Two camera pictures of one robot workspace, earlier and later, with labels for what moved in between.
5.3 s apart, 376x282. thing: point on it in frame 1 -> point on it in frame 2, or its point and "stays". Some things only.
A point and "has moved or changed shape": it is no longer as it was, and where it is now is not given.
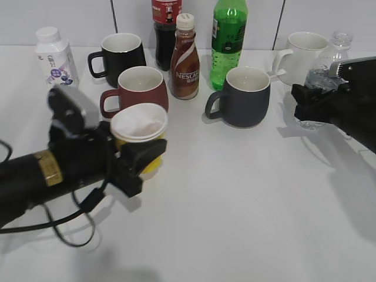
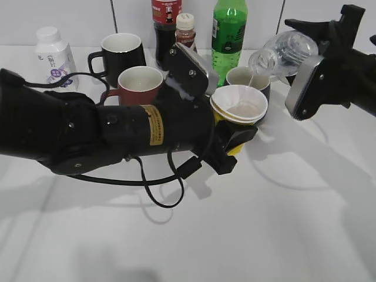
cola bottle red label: [164, 13] stays
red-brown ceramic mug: [140, 84] stays
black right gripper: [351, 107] -> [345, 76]
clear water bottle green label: [318, 77] has moved or changed shape
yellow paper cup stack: [138, 123] has moved or changed shape
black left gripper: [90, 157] -> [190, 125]
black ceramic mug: [120, 51] stays
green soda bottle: [228, 26] stays
